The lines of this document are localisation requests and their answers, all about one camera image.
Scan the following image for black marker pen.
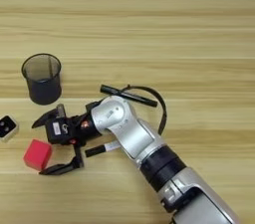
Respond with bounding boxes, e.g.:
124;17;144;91
100;84;158;109

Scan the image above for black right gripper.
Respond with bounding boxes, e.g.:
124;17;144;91
31;101;103;176

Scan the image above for black mesh pen cup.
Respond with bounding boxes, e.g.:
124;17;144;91
21;53;63;106

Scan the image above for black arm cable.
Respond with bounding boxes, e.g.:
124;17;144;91
120;84;168;136

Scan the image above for white marker black cap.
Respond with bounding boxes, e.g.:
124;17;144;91
85;140;123;158

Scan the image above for red cube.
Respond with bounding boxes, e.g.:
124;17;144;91
23;138;53;171

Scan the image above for small black and white cube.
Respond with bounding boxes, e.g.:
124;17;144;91
0;114;20;143

